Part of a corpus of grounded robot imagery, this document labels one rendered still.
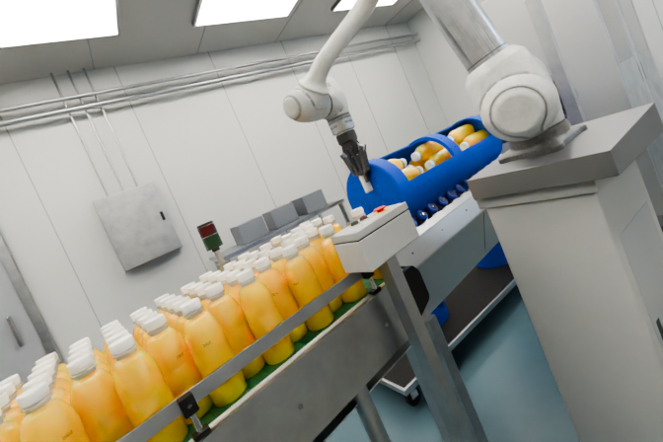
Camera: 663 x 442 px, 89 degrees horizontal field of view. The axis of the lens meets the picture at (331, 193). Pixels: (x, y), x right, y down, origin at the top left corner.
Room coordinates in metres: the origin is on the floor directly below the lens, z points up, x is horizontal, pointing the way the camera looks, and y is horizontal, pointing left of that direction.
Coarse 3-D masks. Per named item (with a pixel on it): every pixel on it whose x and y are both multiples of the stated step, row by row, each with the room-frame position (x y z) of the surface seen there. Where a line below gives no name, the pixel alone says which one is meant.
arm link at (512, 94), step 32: (448, 0) 0.79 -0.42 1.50; (448, 32) 0.82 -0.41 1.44; (480, 32) 0.78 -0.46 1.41; (480, 64) 0.80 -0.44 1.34; (512, 64) 0.75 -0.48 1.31; (480, 96) 0.79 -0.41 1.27; (512, 96) 0.72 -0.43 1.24; (544, 96) 0.70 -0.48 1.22; (512, 128) 0.74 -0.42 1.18; (544, 128) 0.75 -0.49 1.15
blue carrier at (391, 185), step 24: (480, 120) 1.71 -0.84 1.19; (456, 144) 1.47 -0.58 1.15; (480, 144) 1.57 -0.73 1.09; (384, 168) 1.21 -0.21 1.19; (432, 168) 1.32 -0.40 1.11; (456, 168) 1.42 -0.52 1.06; (480, 168) 1.62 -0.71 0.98; (360, 192) 1.33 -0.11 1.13; (384, 192) 1.23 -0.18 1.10; (408, 192) 1.20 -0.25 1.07; (432, 192) 1.31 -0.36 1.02
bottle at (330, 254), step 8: (328, 240) 0.91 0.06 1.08; (328, 248) 0.90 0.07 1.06; (328, 256) 0.91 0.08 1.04; (336, 256) 0.90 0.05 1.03; (328, 264) 0.92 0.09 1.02; (336, 264) 0.90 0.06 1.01; (336, 272) 0.90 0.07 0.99; (344, 272) 0.90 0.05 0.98; (336, 280) 0.91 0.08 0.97; (360, 280) 0.92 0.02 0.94; (352, 288) 0.90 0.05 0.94; (360, 288) 0.91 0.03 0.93; (344, 296) 0.91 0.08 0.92; (352, 296) 0.90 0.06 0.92; (360, 296) 0.90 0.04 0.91
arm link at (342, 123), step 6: (342, 114) 1.22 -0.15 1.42; (348, 114) 1.23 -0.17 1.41; (330, 120) 1.23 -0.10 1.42; (336, 120) 1.22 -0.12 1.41; (342, 120) 1.22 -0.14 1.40; (348, 120) 1.23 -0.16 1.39; (330, 126) 1.25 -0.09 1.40; (336, 126) 1.22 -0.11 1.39; (342, 126) 1.22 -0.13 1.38; (348, 126) 1.22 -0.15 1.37; (354, 126) 1.26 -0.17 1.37; (336, 132) 1.23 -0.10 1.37; (342, 132) 1.23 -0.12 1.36
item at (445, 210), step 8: (568, 120) 2.42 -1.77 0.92; (456, 192) 1.46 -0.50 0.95; (464, 192) 1.47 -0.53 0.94; (448, 200) 1.41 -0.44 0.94; (456, 200) 1.41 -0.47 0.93; (464, 200) 1.42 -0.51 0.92; (440, 208) 1.36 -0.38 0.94; (448, 208) 1.36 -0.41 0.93; (432, 216) 1.30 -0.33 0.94; (440, 216) 1.31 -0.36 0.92; (424, 224) 1.26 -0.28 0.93; (432, 224) 1.27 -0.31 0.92
